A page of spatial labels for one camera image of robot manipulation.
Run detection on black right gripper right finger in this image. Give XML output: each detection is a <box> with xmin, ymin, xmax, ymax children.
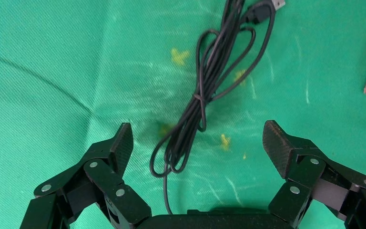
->
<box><xmin>262</xmin><ymin>120</ymin><xmax>366</xmax><ymax>229</ymax></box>

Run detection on green tablecloth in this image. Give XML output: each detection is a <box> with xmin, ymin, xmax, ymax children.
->
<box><xmin>0</xmin><ymin>0</ymin><xmax>366</xmax><ymax>229</ymax></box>

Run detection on black wired mouse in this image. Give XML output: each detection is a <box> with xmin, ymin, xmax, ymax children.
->
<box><xmin>149</xmin><ymin>0</ymin><xmax>286</xmax><ymax>216</ymax></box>

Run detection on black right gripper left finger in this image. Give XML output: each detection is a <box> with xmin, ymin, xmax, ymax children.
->
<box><xmin>20</xmin><ymin>122</ymin><xmax>152</xmax><ymax>229</ymax></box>

